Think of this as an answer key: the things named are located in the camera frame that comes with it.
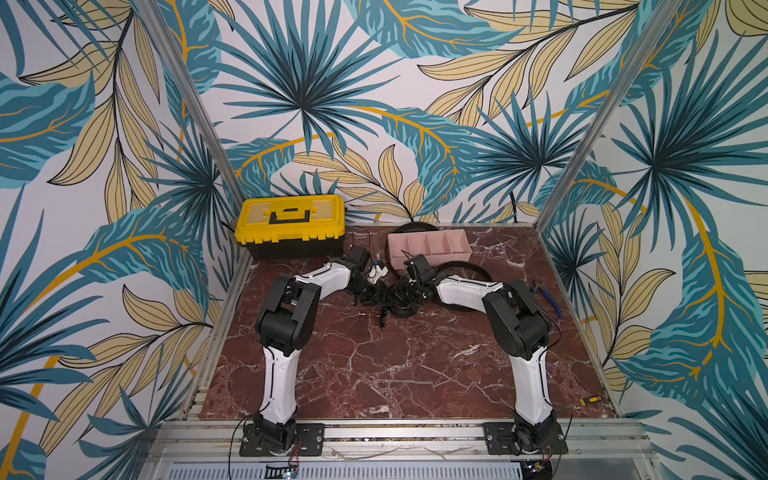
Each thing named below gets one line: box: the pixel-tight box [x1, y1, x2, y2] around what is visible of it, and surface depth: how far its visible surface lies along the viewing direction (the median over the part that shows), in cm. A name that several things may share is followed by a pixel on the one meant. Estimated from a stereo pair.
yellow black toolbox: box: [235, 195, 346, 259], surface depth 100 cm
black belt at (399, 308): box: [379, 299, 420, 328], surface depth 95 cm
